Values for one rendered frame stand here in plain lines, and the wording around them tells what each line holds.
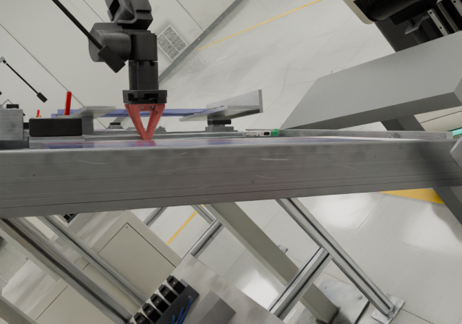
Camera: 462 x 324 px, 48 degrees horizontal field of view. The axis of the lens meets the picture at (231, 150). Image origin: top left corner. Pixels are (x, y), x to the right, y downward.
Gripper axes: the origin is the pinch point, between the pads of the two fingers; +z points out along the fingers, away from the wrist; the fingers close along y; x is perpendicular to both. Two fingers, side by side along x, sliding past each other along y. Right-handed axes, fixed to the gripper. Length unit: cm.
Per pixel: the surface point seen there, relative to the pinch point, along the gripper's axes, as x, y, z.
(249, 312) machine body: 12.0, 21.2, 30.0
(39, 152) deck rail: -23, 49, -5
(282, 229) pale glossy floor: 88, -99, 57
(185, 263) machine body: 12.6, -14.8, 32.9
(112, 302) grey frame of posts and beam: -4.8, -17.8, 40.6
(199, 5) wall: 302, -767, -136
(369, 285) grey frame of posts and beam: 69, -16, 49
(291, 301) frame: 43, -17, 49
